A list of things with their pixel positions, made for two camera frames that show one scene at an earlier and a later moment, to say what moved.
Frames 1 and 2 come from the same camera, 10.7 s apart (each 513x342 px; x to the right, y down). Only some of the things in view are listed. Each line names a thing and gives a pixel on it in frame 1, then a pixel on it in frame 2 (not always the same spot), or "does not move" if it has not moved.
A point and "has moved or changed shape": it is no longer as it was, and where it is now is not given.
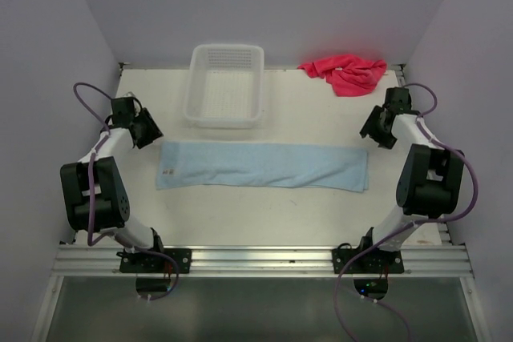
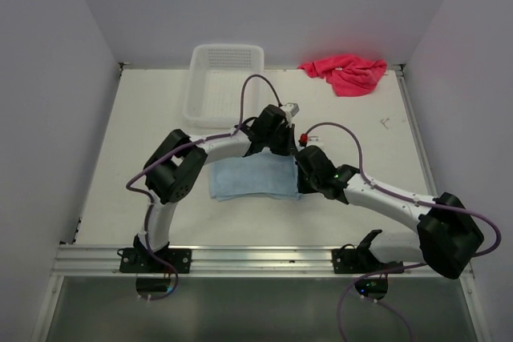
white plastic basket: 224,86 does not move
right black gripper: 369,128 -> 301,187
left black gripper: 153,132 -> 288,145
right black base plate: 375,262 does not move
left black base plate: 142,263 does not move
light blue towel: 203,164 has moved or changed shape
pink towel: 349,75 does not move
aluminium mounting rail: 261,261 does not move
